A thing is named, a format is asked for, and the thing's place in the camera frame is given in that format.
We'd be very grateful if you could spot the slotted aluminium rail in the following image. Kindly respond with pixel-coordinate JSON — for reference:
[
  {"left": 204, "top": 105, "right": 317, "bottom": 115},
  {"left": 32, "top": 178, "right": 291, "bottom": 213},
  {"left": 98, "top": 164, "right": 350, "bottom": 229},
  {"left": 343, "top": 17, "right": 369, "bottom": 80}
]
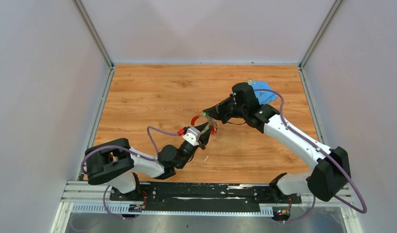
[{"left": 71, "top": 202, "right": 275, "bottom": 216}]

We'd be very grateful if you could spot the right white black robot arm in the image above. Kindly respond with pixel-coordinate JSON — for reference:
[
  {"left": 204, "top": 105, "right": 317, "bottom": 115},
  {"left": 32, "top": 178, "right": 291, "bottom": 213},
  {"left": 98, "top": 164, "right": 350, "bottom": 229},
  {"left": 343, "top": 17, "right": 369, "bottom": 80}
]
[{"left": 203, "top": 81, "right": 350, "bottom": 203}]

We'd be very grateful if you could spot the blue folded cloth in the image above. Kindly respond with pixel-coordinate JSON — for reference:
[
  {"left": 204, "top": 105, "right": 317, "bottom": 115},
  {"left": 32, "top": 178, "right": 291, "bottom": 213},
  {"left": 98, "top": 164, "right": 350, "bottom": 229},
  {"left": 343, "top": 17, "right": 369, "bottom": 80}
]
[{"left": 247, "top": 80, "right": 277, "bottom": 105}]

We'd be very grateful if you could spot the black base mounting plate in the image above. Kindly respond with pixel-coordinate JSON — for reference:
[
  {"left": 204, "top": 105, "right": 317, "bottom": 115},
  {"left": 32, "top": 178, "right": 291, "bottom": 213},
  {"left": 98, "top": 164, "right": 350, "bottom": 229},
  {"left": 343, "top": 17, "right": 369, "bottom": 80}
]
[{"left": 109, "top": 182, "right": 301, "bottom": 213}]

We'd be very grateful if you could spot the bunch of coloured keys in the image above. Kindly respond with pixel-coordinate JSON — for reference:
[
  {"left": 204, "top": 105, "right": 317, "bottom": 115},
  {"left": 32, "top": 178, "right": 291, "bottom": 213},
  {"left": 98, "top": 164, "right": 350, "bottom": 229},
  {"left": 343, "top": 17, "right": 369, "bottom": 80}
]
[{"left": 201, "top": 112, "right": 218, "bottom": 134}]

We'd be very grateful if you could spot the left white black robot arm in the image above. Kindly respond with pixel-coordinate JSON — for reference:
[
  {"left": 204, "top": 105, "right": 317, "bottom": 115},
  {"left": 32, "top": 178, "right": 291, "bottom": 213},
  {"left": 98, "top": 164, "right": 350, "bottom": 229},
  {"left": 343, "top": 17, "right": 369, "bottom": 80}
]
[{"left": 81, "top": 123, "right": 217, "bottom": 200}]

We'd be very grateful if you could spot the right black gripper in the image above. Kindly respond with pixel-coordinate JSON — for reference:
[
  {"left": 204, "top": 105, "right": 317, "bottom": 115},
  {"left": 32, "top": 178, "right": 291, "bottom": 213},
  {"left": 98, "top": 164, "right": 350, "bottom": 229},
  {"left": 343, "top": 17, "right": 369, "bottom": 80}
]
[{"left": 203, "top": 94, "right": 247, "bottom": 124}]

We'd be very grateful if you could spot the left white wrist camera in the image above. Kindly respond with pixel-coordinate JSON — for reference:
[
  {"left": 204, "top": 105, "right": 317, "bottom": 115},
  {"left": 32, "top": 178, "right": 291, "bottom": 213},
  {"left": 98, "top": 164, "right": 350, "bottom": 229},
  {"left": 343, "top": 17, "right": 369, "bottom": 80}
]
[{"left": 177, "top": 126, "right": 201, "bottom": 146}]

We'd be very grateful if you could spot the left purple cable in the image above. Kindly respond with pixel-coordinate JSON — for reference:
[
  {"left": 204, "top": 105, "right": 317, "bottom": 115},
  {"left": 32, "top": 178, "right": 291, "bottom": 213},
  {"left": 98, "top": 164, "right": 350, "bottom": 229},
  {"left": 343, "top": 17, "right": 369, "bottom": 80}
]
[{"left": 81, "top": 126, "right": 186, "bottom": 220}]

